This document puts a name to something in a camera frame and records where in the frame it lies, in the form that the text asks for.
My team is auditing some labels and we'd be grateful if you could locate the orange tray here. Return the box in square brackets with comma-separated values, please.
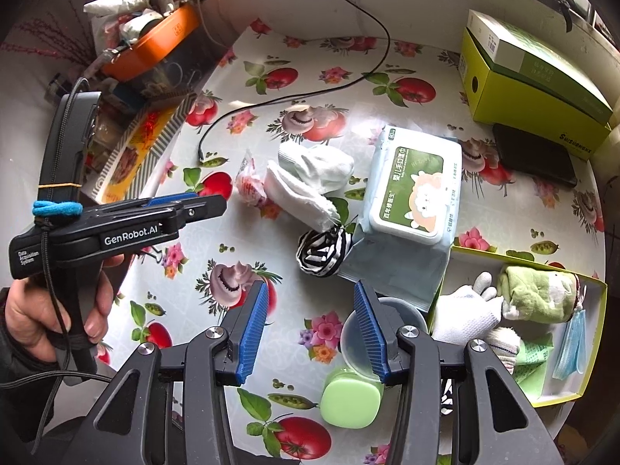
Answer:
[99, 2, 202, 83]

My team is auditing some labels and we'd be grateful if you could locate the black wallet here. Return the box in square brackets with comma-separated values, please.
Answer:
[493, 123, 578, 189]

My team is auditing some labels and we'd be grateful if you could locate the black strap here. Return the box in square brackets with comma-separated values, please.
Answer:
[549, 0, 575, 34]

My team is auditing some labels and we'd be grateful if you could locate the yellow printed cardboard sign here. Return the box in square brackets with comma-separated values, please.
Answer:
[80, 92, 202, 204]

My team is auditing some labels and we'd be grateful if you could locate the yellow-green cardboard box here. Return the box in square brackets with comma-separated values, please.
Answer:
[458, 26, 613, 162]

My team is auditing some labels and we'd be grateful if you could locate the person's left hand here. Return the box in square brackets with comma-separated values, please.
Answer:
[5, 254, 125, 344]

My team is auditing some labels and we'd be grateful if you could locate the round clear plastic container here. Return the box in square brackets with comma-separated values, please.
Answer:
[340, 298, 429, 381]

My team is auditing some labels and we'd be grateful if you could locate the yellow-green box lid tray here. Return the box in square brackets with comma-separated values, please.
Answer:
[426, 245, 608, 408]

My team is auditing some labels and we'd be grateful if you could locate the blue face mask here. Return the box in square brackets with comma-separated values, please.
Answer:
[552, 295, 589, 381]

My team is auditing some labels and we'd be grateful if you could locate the blue wet wipes pack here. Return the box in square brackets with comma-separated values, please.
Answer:
[336, 126, 463, 313]

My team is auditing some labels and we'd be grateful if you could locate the small clear red packet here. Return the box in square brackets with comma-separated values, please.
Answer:
[235, 150, 267, 207]

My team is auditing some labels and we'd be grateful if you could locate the white red-striped sock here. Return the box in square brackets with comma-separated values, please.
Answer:
[484, 327, 521, 374]

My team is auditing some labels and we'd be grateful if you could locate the black and white striped sock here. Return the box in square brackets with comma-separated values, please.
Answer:
[296, 227, 352, 278]
[438, 378, 456, 415]

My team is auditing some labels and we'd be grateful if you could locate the white glove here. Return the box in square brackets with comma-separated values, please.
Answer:
[430, 271, 505, 347]

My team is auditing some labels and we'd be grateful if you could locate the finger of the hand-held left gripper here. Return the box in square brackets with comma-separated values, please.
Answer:
[145, 192, 200, 207]
[160, 196, 228, 239]

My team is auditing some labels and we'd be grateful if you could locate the green and white flat box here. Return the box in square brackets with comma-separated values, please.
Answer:
[467, 10, 613, 124]

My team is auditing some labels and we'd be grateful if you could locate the black braided cable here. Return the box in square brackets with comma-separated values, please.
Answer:
[0, 75, 114, 441]

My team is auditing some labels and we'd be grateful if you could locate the white plastic bag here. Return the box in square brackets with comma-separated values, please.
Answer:
[83, 0, 148, 16]

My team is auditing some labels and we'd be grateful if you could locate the light green plastic case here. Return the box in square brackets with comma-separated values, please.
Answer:
[320, 365, 384, 429]

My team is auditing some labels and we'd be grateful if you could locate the folded white towel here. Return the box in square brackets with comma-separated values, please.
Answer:
[264, 162, 340, 233]

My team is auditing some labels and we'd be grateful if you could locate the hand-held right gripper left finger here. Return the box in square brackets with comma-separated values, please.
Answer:
[77, 280, 270, 465]

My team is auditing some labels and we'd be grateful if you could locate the black power cable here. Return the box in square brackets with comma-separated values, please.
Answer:
[198, 0, 391, 160]

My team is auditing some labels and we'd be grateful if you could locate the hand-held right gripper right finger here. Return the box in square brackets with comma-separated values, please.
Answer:
[353, 280, 565, 465]

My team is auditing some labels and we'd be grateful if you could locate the floral vegetable print tablecloth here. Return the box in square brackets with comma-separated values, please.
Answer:
[94, 24, 606, 465]

